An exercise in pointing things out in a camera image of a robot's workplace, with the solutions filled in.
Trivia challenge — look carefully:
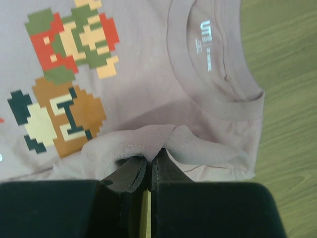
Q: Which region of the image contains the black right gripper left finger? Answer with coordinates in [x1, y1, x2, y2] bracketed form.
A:
[0, 157, 147, 238]

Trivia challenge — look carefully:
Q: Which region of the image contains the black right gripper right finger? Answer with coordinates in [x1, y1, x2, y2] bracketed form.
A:
[151, 149, 286, 238]

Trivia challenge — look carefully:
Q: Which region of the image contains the pink printed t-shirt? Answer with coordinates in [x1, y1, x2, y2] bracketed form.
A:
[0, 0, 265, 181]

